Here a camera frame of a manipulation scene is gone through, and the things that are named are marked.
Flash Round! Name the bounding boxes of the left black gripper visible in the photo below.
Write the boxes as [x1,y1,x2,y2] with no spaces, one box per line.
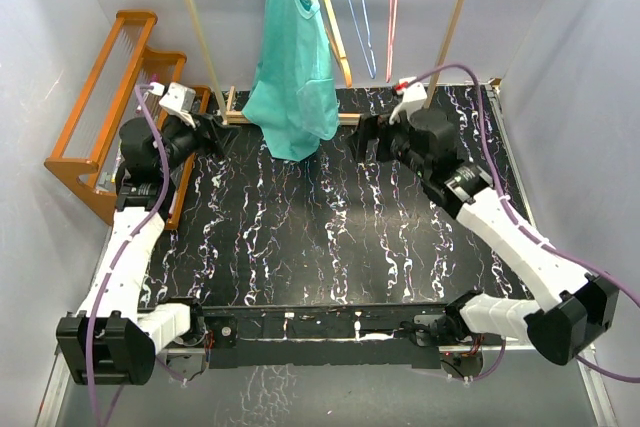
[155,112,240,176]

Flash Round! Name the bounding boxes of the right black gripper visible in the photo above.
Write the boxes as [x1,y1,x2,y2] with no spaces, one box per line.
[345,112,430,179]

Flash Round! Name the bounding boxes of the teal t shirt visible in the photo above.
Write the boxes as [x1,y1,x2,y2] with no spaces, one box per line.
[242,0,339,162]

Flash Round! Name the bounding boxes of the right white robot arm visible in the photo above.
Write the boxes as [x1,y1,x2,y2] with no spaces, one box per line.
[349,110,619,365]

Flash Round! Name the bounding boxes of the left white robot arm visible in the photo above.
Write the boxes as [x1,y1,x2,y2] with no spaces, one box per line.
[56,114,238,385]

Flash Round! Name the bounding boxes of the wooden hanger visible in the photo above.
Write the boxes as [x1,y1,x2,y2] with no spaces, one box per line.
[321,0,353,88]

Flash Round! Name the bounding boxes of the grey small block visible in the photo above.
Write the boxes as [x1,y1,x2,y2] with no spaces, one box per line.
[97,172,115,192]

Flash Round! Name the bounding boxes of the orange wooden tiered rack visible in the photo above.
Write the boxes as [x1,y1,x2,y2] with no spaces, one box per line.
[44,10,187,225]

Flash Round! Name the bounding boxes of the wooden clothes rack frame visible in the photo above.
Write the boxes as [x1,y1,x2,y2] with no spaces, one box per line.
[166,0,487,129]

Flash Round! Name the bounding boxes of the blue wire hanger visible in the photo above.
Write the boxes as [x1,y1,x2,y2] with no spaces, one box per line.
[347,0,377,80]

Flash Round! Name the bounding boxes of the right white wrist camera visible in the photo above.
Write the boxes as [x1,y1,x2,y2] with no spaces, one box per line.
[389,77,427,125]

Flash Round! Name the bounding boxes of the pink wire hanger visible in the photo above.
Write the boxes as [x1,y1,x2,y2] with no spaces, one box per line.
[385,0,399,82]

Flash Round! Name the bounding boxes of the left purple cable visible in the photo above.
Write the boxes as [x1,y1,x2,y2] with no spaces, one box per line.
[82,82,174,427]

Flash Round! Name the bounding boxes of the purple cable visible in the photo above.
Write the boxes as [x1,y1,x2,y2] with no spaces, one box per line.
[399,63,640,383]
[82,82,174,427]

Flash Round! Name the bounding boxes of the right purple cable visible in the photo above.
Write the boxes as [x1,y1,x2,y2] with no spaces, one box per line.
[399,63,640,383]

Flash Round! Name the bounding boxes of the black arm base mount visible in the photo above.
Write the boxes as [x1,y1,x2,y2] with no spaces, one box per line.
[164,303,500,369]

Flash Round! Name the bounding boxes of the aluminium rail frame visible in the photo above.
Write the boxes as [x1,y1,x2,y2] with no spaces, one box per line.
[39,327,617,426]

